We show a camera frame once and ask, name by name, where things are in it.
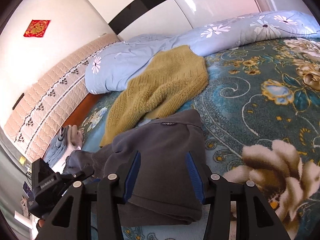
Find dark grey sweatpants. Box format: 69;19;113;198
64;109;206;227

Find person's left hand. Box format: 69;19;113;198
36;219;46;231

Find folded grey knit garment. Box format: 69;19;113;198
43;127;68;168

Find folded pink fluffy garment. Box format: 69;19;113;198
52;125;83;173

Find beige quilted headboard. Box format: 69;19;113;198
3;34;118;162

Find teal floral bed blanket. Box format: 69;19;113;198
77;37;320;240

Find light blue floral duvet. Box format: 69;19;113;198
85;11;319;94

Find mustard knit sweater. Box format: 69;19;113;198
100;45;208;147

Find white black sliding wardrobe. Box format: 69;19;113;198
88;0;272;40

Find wooden bed frame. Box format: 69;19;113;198
62;93;104;127

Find red fu wall decoration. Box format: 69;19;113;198
23;20;51;37

